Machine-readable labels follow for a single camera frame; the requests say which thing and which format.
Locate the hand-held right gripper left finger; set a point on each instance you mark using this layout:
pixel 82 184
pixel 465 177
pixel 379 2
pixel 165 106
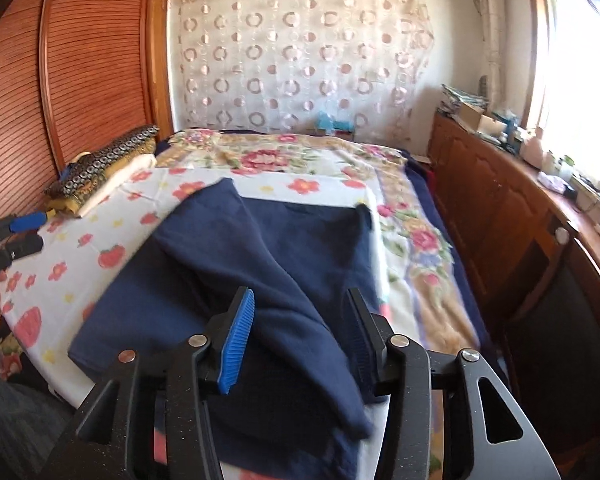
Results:
pixel 237 340

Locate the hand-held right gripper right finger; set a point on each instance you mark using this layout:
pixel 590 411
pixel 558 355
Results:
pixel 365 360

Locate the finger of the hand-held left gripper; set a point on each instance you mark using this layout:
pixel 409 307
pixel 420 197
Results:
pixel 27 246
pixel 30 221

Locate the navy blue printed t-shirt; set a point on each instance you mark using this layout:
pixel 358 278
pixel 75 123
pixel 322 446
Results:
pixel 280 270

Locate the white strawberry print sheet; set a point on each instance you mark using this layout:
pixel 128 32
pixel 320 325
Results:
pixel 80 245

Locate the black gold patterned pillow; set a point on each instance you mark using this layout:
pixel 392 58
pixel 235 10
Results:
pixel 110 155

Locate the wooden louvered wardrobe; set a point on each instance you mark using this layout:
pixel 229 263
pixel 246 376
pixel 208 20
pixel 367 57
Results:
pixel 80 60

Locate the floral blanket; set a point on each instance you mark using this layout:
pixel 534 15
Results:
pixel 290 155

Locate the black chair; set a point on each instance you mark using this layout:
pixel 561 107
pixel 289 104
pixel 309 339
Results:
pixel 570 335

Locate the wooden sideboard cabinet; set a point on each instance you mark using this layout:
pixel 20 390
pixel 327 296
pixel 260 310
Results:
pixel 480 185

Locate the white round knob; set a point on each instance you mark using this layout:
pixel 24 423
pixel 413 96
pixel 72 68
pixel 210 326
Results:
pixel 561 234

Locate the light blue toy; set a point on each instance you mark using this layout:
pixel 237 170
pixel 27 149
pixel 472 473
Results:
pixel 334 124

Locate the purple crumpled cloth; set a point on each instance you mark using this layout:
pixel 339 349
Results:
pixel 551 182

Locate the cardboard box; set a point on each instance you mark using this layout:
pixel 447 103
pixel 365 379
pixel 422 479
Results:
pixel 477 120

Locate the white jug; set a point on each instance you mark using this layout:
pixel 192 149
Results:
pixel 532 150

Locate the stack of papers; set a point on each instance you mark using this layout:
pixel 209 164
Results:
pixel 460 97

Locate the circle pattern sheer curtain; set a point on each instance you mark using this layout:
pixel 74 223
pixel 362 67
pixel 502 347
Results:
pixel 290 60

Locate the window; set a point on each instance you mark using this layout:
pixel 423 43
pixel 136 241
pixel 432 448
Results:
pixel 580 60

